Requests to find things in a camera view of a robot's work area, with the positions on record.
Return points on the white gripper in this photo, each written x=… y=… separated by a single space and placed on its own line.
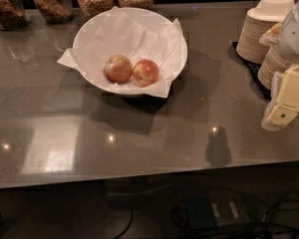
x=295 y=34

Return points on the red-yellow apple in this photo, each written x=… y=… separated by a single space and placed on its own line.
x=118 y=69
x=145 y=73

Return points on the white bowl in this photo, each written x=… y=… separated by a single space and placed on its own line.
x=99 y=27

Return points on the front stack of paper bowls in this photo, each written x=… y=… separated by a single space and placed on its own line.
x=272 y=63

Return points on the stack of paper bowls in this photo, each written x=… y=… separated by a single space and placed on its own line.
x=272 y=63
x=257 y=21

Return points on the black tray under bowls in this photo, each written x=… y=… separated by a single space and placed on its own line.
x=252 y=70

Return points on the rear stack of paper bowls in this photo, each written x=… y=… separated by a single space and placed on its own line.
x=257 y=21

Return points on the white paper liner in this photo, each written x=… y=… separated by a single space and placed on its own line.
x=133 y=34

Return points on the black power box on floor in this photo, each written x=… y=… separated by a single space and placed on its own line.
x=213 y=211

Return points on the far left glass cereal jar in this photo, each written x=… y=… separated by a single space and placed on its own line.
x=12 y=15

